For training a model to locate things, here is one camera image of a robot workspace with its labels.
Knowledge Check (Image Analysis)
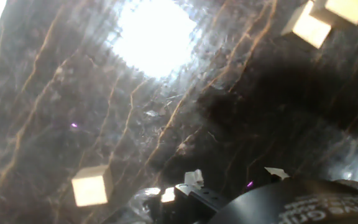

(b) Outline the small wooden cube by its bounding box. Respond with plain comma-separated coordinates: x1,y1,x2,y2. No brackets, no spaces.
309,0,358,26
280,0,333,50
71,164,114,208

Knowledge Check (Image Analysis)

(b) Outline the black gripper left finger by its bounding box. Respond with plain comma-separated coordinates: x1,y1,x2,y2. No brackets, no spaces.
149,169,232,224

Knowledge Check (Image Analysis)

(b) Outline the dark marble pattern mat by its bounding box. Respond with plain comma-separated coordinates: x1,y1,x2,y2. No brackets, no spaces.
0,0,358,224

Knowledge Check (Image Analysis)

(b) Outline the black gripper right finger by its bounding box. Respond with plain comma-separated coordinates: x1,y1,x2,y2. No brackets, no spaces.
264,166,291,183

